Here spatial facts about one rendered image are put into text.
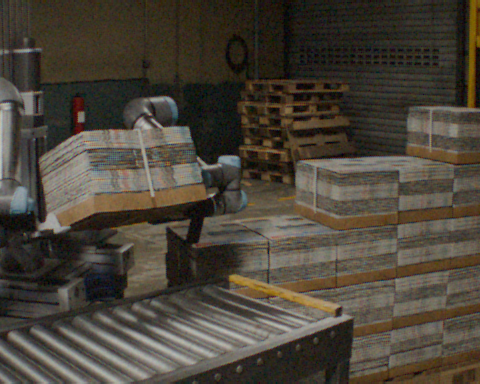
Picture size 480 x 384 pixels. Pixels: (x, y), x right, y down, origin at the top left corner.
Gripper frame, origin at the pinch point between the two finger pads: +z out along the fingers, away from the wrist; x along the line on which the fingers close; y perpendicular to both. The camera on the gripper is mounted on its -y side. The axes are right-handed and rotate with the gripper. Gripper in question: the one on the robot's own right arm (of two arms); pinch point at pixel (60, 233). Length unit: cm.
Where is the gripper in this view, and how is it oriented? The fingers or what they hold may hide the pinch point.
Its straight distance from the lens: 205.7
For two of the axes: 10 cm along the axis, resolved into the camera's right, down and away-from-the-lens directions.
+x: -6.1, 2.5, 7.5
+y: -2.4, -9.6, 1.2
